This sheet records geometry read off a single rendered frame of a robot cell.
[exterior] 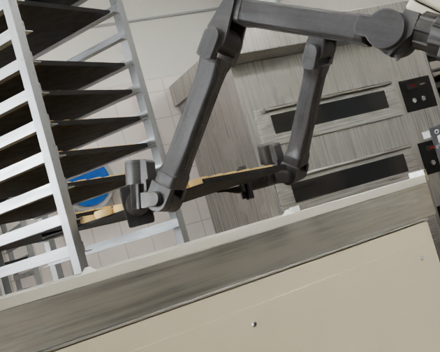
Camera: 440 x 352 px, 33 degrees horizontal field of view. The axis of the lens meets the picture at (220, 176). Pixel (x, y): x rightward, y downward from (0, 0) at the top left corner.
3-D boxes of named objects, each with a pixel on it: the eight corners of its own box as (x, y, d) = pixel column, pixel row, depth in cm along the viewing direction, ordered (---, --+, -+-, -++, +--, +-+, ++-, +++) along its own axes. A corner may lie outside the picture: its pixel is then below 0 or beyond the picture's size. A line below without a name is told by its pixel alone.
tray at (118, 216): (286, 169, 207) (285, 163, 207) (204, 184, 174) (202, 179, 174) (135, 218, 241) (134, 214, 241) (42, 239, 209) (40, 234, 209)
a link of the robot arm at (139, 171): (159, 206, 163) (181, 207, 171) (156, 154, 164) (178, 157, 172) (116, 210, 169) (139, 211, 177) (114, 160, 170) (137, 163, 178)
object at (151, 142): (157, 145, 234) (154, 136, 235) (151, 146, 232) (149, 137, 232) (30, 195, 271) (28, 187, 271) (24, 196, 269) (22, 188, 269)
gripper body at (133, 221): (128, 228, 181) (130, 227, 174) (119, 188, 181) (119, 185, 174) (154, 222, 182) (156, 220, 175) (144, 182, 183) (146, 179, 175)
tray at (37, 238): (164, 200, 234) (163, 196, 234) (72, 220, 201) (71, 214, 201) (43, 241, 268) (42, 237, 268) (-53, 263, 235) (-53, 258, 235)
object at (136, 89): (142, 91, 236) (139, 82, 236) (136, 91, 233) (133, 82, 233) (17, 148, 272) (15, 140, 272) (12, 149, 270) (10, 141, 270)
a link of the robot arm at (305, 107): (320, 47, 195) (339, 42, 203) (302, 41, 198) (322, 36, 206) (290, 190, 214) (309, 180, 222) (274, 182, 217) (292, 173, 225)
